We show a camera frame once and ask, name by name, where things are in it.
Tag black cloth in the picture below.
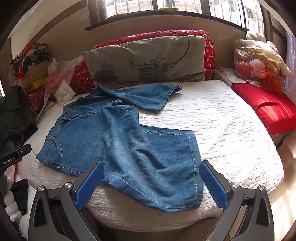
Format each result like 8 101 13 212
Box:
10 179 29 214

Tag white paper packet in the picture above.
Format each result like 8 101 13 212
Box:
54 79 76 105

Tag blue denim pants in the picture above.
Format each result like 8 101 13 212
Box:
36 84 204 213

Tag red floral cloth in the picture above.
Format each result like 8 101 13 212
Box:
27 86 50 114

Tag cardboard box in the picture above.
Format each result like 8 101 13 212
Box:
17 61 50 92

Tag person's left hand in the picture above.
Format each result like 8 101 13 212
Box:
4 177 23 223

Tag clear plastic bag with doll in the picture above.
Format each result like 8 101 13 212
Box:
233 39 289 93

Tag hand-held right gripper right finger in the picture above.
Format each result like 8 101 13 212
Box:
199 160 275 241

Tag white quilted mattress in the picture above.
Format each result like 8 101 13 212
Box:
17 80 285 232

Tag dark green cloth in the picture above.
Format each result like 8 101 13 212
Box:
0 86 38 153

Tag translucent plastic bag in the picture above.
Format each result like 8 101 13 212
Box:
44 58 82 98

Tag red floral bolster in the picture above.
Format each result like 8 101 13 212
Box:
69 29 216 91

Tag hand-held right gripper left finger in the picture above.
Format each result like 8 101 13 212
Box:
28 160 105 241

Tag pile of mixed clothes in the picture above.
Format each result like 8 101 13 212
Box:
9 42 52 70

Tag barred window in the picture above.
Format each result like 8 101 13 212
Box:
88 0 264 30

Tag grey floral pillow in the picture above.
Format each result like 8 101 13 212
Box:
81 35 208 90

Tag dark wooden window sill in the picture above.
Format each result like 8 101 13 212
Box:
84 10 250 32

